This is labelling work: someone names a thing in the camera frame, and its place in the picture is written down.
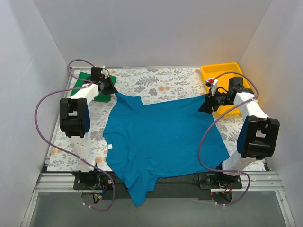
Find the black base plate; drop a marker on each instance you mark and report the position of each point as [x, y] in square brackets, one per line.
[186, 186]

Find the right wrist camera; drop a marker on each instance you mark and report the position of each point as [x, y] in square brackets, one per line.
[212, 83]

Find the folded green t shirt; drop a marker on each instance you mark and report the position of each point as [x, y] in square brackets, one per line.
[100, 98]

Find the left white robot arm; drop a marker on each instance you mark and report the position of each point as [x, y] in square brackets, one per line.
[75, 121]

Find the floral table mat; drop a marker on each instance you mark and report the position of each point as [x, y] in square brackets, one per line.
[153, 85]

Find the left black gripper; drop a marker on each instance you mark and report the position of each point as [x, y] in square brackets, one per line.
[110, 84]

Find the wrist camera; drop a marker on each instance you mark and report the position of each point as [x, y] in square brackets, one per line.
[105, 71]
[212, 83]

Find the blue t shirt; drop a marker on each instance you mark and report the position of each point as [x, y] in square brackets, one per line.
[167, 139]

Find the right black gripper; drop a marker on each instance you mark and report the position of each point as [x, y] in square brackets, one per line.
[210, 101]

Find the aluminium frame rail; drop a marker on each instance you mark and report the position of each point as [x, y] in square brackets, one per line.
[261, 202]

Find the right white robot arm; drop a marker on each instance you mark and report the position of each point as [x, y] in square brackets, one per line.
[256, 140]

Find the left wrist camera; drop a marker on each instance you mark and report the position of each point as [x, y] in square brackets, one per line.
[105, 71]

